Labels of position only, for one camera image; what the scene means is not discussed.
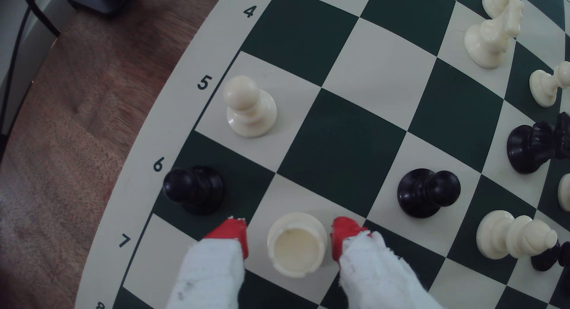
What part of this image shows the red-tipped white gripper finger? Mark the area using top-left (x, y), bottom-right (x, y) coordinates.
top-left (166, 217), bottom-right (249, 309)
top-left (331, 216), bottom-right (444, 309)

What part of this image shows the white rook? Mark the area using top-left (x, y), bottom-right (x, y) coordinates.
top-left (266, 212), bottom-right (329, 278)

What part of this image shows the black pawn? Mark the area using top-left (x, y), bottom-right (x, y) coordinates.
top-left (530, 240), bottom-right (570, 272)
top-left (397, 168), bottom-right (461, 219)
top-left (162, 166), bottom-right (224, 215)

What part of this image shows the green and cream chessboard mat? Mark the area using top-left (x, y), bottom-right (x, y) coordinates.
top-left (73, 0), bottom-right (570, 309)

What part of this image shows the white pawn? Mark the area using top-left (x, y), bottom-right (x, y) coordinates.
top-left (223, 75), bottom-right (278, 138)
top-left (529, 61), bottom-right (570, 108)
top-left (482, 0), bottom-right (527, 19)
top-left (558, 173), bottom-right (570, 213)

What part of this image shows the black knight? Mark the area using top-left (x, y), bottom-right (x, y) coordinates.
top-left (507, 112), bottom-right (570, 175)

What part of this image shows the white knight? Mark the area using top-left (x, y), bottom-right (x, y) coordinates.
top-left (464, 0), bottom-right (524, 69)

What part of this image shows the black cable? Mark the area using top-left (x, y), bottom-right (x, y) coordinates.
top-left (19, 0), bottom-right (61, 37)

